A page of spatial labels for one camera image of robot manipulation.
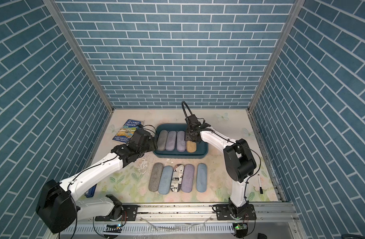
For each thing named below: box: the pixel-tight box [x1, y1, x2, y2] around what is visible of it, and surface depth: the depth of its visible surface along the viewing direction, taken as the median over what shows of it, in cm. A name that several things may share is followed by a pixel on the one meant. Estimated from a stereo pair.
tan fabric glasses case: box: [185, 140, 197, 153], surface depth 90 cm
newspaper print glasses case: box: [170, 163, 185, 193], surface depth 84 cm
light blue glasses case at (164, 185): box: [158, 165, 174, 195], surface depth 83 cm
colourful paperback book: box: [112, 119, 142, 143], surface depth 107 cm
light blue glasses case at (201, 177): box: [196, 163, 208, 193], surface depth 86 cm
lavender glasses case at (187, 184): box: [181, 163, 195, 194], surface depth 84 cm
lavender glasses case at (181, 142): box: [176, 130, 186, 152], surface depth 98 cm
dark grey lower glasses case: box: [148, 162, 165, 193], surface depth 84 cm
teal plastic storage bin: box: [153, 123, 209, 159], surface depth 96 cm
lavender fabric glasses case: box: [165, 130, 177, 151], surface depth 99 cm
